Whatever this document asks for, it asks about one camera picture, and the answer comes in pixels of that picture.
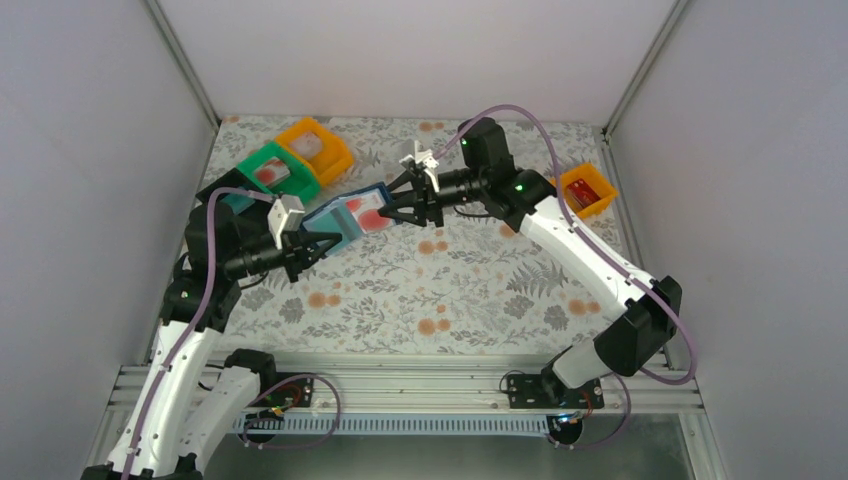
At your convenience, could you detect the red circle white card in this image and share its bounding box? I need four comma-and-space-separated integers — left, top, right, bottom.
344, 191, 396, 233

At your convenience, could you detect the blue leather card holder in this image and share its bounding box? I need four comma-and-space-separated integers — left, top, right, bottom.
301, 182, 391, 255

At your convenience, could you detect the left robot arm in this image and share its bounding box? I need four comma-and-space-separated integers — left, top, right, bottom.
81, 187, 342, 479

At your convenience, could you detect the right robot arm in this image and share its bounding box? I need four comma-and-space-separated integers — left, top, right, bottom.
379, 117, 682, 389

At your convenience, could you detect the red circle card in green bin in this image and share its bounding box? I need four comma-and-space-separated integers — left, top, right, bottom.
253, 157, 291, 189

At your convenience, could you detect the teal card in black bin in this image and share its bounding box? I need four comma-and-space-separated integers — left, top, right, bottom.
221, 193, 257, 215

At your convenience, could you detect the pale floral card in orange bin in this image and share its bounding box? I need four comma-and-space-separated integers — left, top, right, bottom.
290, 131, 324, 160

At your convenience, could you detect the red card in right bin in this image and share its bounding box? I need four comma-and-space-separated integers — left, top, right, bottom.
565, 178, 600, 212

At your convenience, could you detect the green plastic bin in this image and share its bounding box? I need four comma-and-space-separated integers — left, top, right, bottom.
236, 141, 321, 204

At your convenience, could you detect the black plastic bin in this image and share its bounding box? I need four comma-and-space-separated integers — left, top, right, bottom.
195, 168, 267, 215

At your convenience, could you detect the orange plastic bin right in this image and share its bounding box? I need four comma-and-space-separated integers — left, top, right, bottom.
559, 163, 619, 220

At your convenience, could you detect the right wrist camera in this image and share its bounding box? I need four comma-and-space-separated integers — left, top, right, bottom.
399, 140, 440, 192

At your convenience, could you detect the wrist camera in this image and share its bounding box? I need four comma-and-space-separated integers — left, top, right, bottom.
399, 140, 440, 192
267, 194, 305, 250

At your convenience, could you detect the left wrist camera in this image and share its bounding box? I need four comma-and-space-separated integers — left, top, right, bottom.
267, 194, 305, 250

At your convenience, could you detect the aluminium rail frame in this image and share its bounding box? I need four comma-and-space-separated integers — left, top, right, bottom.
109, 354, 705, 415

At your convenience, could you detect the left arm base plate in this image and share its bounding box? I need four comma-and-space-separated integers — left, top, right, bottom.
250, 372, 315, 408

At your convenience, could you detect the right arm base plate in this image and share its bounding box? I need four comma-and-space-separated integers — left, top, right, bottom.
499, 370, 605, 410

